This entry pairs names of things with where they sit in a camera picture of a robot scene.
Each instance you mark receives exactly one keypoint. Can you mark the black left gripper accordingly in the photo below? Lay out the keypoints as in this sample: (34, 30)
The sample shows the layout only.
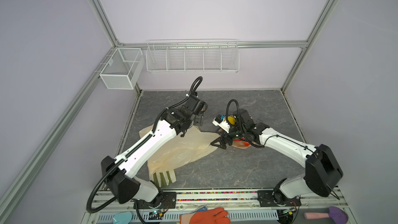
(199, 120)

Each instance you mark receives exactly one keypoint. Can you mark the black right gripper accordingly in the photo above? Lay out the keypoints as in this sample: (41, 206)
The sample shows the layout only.
(221, 141)

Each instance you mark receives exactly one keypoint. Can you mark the yellow fake lemon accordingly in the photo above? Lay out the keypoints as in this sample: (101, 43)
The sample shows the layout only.
(231, 120)

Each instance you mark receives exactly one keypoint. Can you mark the translucent banana print plastic bag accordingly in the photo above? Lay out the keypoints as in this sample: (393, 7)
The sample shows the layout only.
(178, 152)

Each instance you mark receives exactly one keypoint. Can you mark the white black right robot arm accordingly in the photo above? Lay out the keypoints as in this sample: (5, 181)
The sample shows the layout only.
(322, 170)

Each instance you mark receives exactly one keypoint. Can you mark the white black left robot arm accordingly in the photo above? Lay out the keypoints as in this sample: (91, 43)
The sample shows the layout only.
(119, 173)

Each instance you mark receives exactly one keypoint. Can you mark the peach wavy fruit bowl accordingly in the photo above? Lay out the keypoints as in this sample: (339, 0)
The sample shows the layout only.
(241, 144)

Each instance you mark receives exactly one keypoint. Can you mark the orange work glove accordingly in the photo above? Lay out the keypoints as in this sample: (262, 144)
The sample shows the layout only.
(213, 216)

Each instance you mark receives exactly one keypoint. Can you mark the white mesh box basket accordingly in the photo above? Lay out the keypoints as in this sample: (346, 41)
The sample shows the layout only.
(123, 68)

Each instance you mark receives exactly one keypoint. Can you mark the teal plastic object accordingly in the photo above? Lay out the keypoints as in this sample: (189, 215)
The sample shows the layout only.
(122, 218)

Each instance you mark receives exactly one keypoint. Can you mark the purple pink brush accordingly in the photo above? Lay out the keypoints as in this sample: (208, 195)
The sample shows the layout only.
(335, 213)

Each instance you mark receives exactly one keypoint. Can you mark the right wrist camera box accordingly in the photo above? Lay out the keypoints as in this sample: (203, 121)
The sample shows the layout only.
(221, 122)

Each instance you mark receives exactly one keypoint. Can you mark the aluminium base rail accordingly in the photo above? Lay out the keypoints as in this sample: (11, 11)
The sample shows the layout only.
(245, 198)

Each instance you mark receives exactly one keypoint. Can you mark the white wire wall shelf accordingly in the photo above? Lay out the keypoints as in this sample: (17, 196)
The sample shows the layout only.
(192, 56)

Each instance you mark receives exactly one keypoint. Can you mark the aluminium corner frame post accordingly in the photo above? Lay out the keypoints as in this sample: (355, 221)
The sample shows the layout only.
(104, 22)

